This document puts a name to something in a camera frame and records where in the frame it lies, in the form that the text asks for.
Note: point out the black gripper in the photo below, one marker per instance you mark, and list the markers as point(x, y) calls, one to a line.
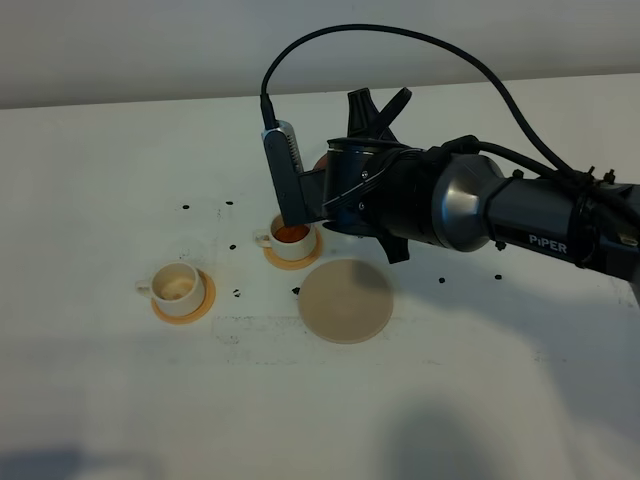
point(365, 192)

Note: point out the brown clay teapot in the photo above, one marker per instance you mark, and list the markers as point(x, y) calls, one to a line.
point(321, 164)

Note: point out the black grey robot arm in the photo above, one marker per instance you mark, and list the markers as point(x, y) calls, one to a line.
point(466, 193)

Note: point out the beige round teapot trivet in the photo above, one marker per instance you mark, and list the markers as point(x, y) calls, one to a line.
point(346, 301)

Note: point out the white teacup far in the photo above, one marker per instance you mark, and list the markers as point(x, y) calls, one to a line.
point(288, 243)

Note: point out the white teacup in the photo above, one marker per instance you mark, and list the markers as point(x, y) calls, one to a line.
point(288, 243)
point(176, 288)

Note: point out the orange coaster far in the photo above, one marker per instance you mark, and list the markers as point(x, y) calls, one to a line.
point(291, 265)

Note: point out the orange coaster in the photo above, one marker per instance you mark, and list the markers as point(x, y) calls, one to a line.
point(206, 305)
point(291, 265)

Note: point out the orange coaster near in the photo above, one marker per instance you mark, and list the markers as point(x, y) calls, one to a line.
point(206, 305)

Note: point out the white teacup near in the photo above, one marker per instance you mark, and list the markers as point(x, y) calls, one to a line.
point(176, 288)

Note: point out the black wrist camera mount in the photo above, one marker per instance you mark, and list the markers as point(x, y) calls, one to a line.
point(312, 184)

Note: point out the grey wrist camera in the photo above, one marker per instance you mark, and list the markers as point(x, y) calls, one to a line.
point(285, 167)

